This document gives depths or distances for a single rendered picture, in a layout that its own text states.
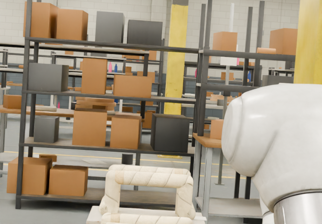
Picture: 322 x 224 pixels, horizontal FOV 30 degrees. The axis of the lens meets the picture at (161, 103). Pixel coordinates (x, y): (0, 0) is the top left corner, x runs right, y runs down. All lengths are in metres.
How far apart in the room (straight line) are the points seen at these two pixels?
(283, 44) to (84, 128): 2.16
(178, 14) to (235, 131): 9.43
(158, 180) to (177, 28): 8.88
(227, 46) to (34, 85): 1.97
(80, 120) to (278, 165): 5.30
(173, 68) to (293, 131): 9.39
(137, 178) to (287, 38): 4.87
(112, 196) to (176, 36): 8.88
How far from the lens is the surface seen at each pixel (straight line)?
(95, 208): 1.48
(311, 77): 2.28
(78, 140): 6.07
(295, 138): 0.80
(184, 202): 1.38
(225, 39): 5.34
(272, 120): 0.80
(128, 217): 1.31
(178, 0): 10.25
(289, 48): 6.14
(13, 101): 7.14
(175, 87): 10.18
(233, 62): 7.99
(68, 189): 6.19
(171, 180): 1.37
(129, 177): 1.37
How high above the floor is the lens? 1.44
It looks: 3 degrees down
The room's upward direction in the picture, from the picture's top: 4 degrees clockwise
